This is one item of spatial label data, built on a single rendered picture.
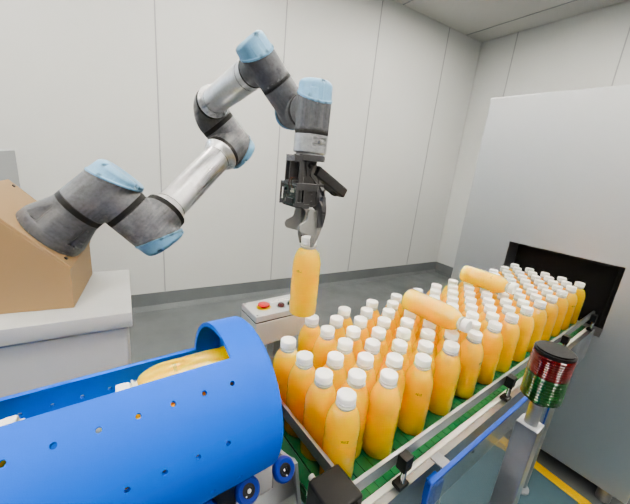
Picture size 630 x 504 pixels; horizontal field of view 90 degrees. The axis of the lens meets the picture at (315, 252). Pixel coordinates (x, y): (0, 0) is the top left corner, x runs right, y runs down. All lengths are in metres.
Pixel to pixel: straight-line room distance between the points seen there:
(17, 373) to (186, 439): 0.54
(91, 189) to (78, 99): 2.41
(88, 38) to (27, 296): 2.63
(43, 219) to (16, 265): 0.11
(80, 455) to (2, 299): 0.54
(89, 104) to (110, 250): 1.21
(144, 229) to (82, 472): 0.56
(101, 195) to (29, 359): 0.39
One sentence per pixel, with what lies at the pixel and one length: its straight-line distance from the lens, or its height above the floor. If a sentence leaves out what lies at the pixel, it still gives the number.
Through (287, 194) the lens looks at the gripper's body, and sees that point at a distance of 0.73.
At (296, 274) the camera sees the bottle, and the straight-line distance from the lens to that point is 0.78.
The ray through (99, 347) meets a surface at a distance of 0.94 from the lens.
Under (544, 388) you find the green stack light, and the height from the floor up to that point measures 1.20.
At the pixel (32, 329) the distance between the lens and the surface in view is 0.91.
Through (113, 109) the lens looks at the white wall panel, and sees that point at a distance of 3.27.
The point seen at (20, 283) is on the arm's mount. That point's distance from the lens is 0.95.
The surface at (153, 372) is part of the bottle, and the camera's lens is 0.59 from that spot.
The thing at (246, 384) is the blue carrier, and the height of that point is 1.19.
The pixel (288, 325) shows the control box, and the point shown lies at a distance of 1.00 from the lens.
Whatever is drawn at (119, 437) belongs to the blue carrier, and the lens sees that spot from 0.51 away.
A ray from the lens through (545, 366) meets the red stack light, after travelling 0.70.
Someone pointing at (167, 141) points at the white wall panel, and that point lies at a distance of 3.28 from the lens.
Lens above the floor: 1.53
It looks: 16 degrees down
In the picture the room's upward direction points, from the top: 6 degrees clockwise
